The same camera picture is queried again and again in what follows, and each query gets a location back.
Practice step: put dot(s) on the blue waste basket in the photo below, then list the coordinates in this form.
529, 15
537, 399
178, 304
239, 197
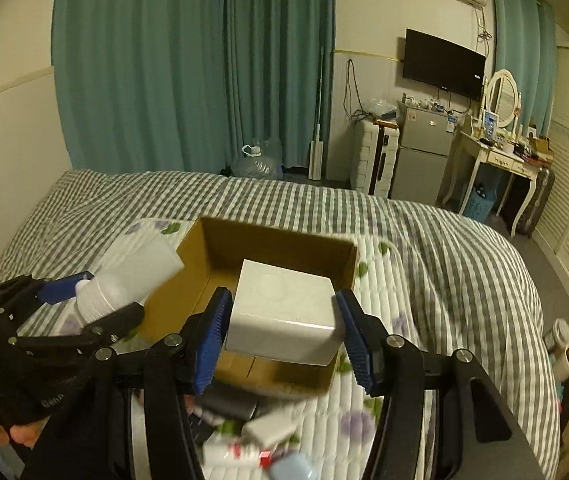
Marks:
480, 203

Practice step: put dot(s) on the white charger adapter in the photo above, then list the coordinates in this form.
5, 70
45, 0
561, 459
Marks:
269, 430

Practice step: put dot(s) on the white plastic bottle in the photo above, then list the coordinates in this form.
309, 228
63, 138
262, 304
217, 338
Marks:
129, 282

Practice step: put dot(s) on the white suitcase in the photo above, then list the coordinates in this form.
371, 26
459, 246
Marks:
374, 156

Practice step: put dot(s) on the small teal curtain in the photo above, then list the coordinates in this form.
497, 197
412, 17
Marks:
526, 45

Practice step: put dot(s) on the clear water jug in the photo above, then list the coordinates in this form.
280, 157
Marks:
256, 162

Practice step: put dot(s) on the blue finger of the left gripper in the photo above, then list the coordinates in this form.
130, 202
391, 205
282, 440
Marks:
115, 326
56, 291

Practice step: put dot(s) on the white oval vanity mirror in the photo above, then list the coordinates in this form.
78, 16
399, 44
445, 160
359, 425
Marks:
501, 97

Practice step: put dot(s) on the grey case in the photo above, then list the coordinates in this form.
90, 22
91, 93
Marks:
230, 402

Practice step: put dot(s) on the black wall television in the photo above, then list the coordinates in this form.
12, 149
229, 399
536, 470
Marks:
443, 64

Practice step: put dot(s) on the white small box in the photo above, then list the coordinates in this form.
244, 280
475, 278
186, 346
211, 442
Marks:
235, 453

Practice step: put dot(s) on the grey checkered bed cover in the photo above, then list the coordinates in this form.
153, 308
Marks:
440, 280

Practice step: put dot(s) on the light blue small case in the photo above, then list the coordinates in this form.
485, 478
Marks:
292, 466

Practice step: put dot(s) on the white floral quilted mat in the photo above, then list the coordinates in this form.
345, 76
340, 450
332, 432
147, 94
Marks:
336, 429

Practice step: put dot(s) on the dark suitcase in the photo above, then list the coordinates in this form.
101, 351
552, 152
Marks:
530, 218

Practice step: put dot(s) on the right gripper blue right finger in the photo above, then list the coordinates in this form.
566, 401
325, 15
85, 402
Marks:
363, 340

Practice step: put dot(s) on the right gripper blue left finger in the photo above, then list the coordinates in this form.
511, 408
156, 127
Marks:
211, 332

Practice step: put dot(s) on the white dressing table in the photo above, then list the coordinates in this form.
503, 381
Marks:
514, 165

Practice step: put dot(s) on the large teal curtain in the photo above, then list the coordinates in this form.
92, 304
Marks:
184, 84

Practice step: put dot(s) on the left hand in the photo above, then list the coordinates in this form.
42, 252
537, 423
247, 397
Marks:
26, 435

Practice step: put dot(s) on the brown cardboard box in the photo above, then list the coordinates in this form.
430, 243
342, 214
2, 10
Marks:
213, 251

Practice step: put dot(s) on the white square box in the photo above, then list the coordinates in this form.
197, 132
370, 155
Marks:
284, 315

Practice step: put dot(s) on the silver small refrigerator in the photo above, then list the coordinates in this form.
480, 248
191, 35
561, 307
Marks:
424, 143

